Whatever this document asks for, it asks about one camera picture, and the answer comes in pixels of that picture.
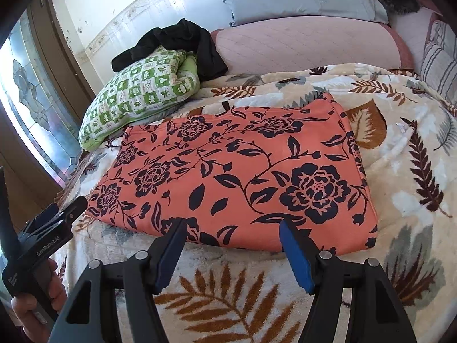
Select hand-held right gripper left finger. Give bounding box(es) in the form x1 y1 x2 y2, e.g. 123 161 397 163
53 218 188 343

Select striped floral cushion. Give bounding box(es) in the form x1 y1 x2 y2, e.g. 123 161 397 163
419 19 457 96

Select leaf print blanket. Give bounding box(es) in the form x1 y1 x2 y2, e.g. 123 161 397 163
53 62 457 343

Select orange floral dress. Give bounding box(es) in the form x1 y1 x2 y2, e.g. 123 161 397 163
86 92 379 257

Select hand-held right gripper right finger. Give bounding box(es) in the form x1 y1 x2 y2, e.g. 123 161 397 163
278 220 418 343

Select pink sofa back cushion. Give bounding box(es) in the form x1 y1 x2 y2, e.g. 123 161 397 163
388 0 443 69

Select black garment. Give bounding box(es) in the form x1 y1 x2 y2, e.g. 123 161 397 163
111 19 229 81

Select wooden door with stained glass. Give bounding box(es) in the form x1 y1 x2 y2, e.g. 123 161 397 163
0 0 98 201

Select pink bolster cushion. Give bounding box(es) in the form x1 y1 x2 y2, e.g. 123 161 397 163
210 16 415 76

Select person's left hand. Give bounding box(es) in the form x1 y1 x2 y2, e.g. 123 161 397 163
11 259 68 329

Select green checkered pillow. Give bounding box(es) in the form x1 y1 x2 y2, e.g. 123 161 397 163
78 46 201 151

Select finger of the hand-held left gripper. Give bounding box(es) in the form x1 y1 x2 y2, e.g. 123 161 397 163
0 166 23 262
21 196 88 236

